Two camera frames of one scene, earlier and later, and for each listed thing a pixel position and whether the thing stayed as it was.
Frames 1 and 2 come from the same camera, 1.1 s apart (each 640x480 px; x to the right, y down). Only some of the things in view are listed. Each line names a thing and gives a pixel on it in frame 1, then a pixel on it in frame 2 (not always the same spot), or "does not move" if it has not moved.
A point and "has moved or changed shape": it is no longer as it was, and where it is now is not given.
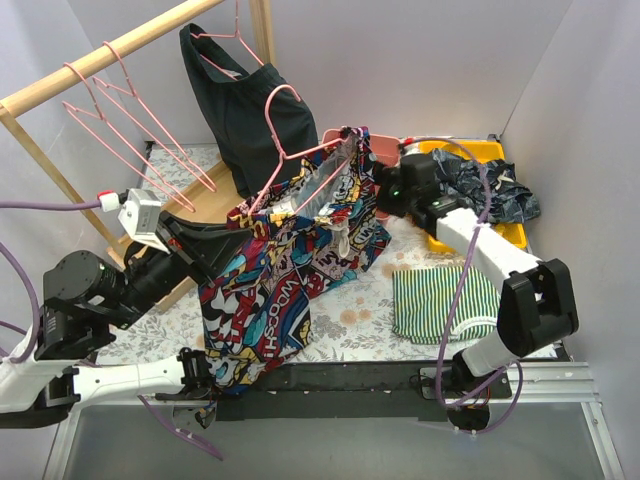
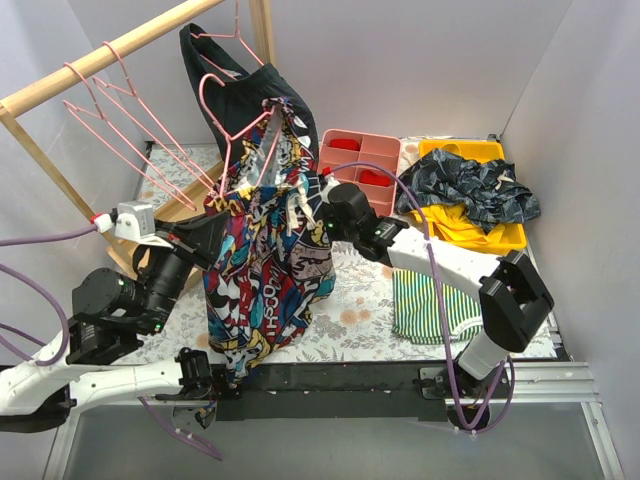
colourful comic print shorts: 322,218 has moved or changed shape
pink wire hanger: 284,157 to 229,137
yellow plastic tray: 485,151 does not move
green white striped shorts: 424,299 does not move
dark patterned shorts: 461,179 does not move
